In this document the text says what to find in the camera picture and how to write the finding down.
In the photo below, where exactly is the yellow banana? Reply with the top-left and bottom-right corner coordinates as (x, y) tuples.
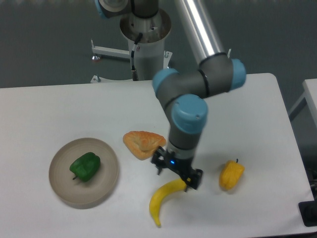
(149, 178), (187, 228)

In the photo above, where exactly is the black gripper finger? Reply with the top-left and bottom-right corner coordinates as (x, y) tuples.
(151, 146), (166, 175)
(184, 169), (203, 192)

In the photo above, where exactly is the white side table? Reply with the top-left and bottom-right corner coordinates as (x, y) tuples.
(288, 79), (317, 125)

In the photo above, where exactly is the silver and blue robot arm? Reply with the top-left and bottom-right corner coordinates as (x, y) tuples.
(92, 0), (246, 189)

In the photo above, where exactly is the black cable on pedestal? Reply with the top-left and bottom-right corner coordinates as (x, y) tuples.
(130, 32), (143, 81)

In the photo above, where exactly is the green bell pepper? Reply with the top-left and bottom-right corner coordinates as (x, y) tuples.
(69, 152), (101, 182)

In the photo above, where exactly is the yellow bell pepper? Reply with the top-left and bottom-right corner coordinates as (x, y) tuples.
(219, 159), (245, 190)

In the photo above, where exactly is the triangular baked pastry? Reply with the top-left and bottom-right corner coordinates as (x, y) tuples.
(123, 131), (166, 160)

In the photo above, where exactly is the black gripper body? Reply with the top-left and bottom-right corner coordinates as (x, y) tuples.
(164, 151), (195, 182)

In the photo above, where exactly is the beige round plate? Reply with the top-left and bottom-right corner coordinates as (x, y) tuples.
(49, 138), (119, 209)

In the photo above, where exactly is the black device at table edge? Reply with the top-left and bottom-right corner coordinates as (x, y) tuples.
(298, 200), (317, 227)

